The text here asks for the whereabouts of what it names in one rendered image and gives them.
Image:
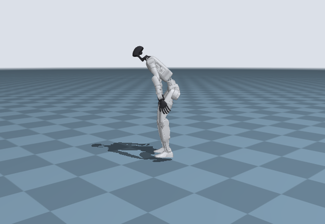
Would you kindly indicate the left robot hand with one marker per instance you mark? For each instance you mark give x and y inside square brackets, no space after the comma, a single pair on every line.
[163,105]

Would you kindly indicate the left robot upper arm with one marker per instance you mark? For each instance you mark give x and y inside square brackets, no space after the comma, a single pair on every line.
[152,64]

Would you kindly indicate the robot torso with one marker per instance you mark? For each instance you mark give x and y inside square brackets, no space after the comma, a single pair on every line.
[164,74]

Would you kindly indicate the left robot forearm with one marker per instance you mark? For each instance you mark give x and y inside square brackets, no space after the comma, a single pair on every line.
[157,86]

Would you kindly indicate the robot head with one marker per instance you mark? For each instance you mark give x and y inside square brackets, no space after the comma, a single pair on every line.
[138,51]

